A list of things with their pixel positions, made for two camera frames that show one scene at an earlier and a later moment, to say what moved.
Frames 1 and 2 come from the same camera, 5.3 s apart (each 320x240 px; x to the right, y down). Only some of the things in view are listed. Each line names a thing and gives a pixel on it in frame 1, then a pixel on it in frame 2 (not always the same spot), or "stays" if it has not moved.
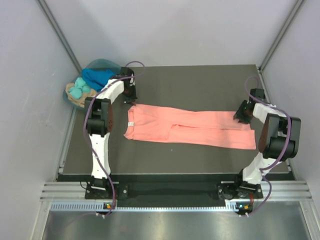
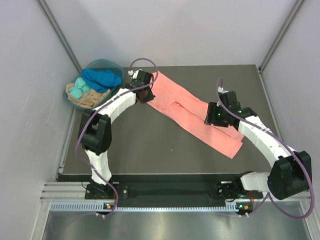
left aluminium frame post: (51, 19) stays
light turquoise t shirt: (80, 87) stays
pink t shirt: (214, 129) → (173, 101)
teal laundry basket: (99, 64) stays
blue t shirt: (96, 78) stays
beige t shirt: (80, 101) stays
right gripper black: (239, 115) → (212, 108)
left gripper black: (131, 100) → (149, 98)
